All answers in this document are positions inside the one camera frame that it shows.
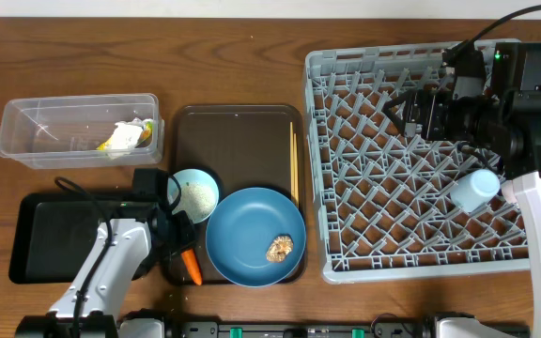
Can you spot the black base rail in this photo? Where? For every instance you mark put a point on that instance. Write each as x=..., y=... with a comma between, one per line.
x=298, y=330

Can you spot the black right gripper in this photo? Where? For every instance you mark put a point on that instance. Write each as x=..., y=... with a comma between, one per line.
x=436, y=102

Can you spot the pink cup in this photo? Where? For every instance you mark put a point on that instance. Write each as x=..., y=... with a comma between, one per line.
x=507, y=190

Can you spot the brown food scrap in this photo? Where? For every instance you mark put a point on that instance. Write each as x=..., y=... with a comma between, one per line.
x=280, y=248

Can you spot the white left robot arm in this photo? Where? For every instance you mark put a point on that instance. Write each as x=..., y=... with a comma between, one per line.
x=145, y=225

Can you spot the white rice pile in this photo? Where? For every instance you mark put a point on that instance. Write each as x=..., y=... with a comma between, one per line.
x=197, y=200

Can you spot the light blue cup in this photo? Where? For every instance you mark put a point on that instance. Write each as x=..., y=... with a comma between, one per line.
x=475, y=189

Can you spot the clear plastic bin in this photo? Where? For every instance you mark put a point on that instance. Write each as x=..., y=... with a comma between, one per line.
x=64, y=132

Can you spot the grey dishwasher rack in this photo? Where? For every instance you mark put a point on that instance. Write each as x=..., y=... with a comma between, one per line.
x=382, y=201

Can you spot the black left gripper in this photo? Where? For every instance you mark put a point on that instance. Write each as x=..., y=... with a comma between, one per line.
x=182, y=236

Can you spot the dark blue plate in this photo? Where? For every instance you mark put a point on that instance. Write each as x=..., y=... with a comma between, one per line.
x=243, y=227

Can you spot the light blue rice bowl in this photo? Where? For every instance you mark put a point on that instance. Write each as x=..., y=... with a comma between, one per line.
x=179, y=179

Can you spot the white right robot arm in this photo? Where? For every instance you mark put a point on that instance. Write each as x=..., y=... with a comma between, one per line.
x=498, y=109

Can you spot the orange carrot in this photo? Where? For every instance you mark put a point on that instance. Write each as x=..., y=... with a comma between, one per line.
x=191, y=264

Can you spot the black waste tray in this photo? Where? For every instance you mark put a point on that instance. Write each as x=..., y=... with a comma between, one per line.
x=56, y=232

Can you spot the wooden chopstick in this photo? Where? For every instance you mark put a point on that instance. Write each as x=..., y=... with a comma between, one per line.
x=296, y=169
x=293, y=162

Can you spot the yellow snack wrapper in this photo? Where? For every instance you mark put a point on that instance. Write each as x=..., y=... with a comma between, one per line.
x=148, y=129

